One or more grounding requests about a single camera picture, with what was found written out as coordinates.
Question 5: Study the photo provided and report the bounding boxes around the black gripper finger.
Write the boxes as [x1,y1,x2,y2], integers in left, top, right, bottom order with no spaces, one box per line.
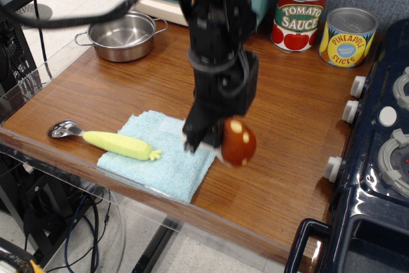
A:
[182,111,215,152]
[202,118,224,148]

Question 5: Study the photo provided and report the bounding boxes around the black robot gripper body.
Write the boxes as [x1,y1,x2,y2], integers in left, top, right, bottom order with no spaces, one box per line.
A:
[188,49,259,126]

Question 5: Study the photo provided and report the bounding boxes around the plush brown white mushroom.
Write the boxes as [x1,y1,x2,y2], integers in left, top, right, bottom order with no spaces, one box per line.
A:
[198,117,257,168]

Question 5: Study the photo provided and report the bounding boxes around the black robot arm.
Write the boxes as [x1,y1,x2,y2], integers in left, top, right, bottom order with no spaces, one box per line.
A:
[178,0,259,152]

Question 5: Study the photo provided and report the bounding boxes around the light blue folded rag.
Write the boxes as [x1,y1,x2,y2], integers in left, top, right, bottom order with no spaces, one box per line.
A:
[96,109,221,204]

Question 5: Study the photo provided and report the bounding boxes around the small steel pot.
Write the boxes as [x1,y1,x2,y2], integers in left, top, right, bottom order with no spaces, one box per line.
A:
[84,12,168,63]

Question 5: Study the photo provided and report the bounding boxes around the tomato sauce can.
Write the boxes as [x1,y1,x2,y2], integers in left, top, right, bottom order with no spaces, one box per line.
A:
[271,0,327,52]

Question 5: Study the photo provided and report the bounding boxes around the white stove knob front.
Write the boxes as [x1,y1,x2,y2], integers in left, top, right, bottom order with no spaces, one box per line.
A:
[324,157,343,183]

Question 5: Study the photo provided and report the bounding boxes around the white stove knob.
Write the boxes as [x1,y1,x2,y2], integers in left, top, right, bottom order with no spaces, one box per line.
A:
[350,76,366,98]
[342,100,359,124]
[324,157,343,183]

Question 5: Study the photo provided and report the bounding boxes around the white stove knob middle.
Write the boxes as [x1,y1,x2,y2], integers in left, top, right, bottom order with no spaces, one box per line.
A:
[342,100,359,124]

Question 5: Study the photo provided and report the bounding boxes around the pineapple slices can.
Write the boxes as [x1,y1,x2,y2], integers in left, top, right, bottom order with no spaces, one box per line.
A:
[319,7,378,68]

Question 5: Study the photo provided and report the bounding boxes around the white stove knob rear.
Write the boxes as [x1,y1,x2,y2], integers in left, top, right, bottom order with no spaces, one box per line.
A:
[350,76,366,98]

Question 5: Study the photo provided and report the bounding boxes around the dark blue toy stove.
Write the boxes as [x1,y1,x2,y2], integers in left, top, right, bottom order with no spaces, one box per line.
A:
[285,19,408,272]

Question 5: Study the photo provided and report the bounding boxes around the clear acrylic table guard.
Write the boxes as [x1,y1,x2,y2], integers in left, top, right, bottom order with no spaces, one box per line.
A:
[1,25,325,261]

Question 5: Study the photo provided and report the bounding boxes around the round floor vent grate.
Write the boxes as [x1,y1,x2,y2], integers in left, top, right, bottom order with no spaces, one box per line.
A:
[17,3,52,20]

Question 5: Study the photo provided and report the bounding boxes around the yellow corn handled spoon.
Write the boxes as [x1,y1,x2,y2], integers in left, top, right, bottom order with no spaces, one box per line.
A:
[48,120,162,161]

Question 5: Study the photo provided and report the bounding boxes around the floor cables under table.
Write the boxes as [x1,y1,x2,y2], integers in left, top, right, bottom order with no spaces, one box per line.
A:
[44,186,112,273]

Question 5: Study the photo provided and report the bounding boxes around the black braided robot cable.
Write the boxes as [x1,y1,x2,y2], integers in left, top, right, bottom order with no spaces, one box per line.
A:
[0,0,151,29]

